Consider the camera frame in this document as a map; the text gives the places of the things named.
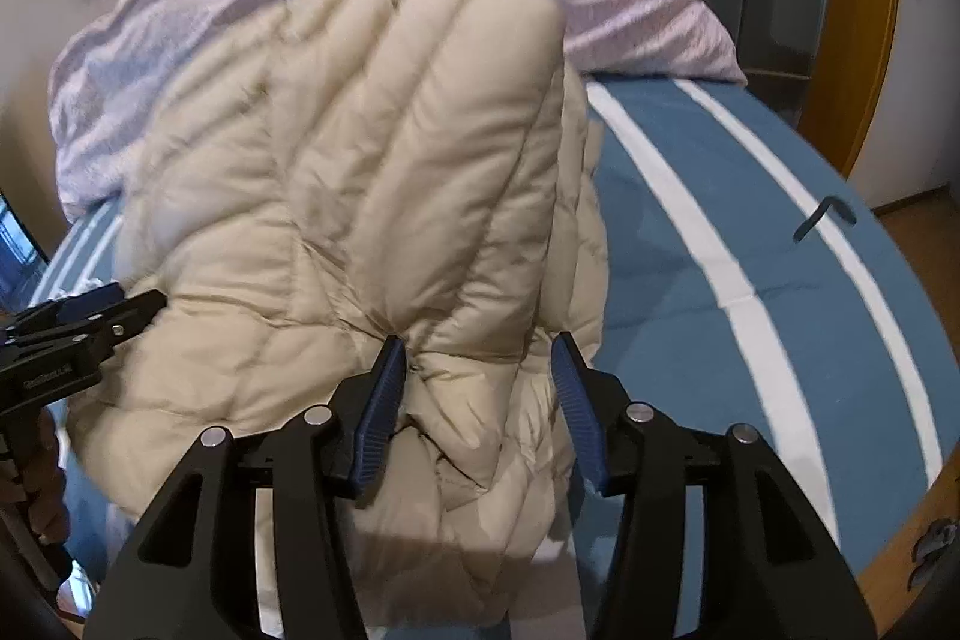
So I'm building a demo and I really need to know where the beige quilted down jacket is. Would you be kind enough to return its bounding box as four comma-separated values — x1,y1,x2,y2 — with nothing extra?
66,0,610,637

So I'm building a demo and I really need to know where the wooden framed glass door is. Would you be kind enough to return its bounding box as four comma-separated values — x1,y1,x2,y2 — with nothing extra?
637,0,901,180

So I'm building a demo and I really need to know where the person's left hand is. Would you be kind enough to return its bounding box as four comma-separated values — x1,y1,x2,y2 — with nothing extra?
19,413,71,542

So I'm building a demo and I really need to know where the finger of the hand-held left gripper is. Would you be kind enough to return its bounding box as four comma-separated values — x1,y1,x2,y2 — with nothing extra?
6,289,168,360
13,281,127,330

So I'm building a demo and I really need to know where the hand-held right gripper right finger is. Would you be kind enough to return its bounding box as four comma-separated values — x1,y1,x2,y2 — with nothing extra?
550,331,875,640

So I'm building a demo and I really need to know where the dark object on floor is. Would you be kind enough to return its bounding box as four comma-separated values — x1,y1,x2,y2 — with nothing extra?
906,518,955,594

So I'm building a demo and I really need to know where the window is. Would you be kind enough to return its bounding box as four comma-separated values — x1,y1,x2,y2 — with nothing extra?
0,194,50,315

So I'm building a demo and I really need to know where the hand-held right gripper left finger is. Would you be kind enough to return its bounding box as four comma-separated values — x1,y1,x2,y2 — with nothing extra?
81,334,410,640

